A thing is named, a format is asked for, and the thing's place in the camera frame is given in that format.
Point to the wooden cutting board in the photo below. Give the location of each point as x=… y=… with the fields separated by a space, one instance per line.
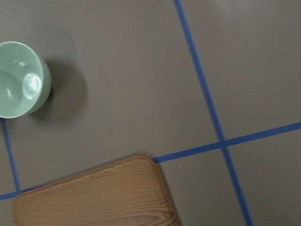
x=130 y=192

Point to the green ceramic bowl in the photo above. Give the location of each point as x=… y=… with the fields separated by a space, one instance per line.
x=25 y=80

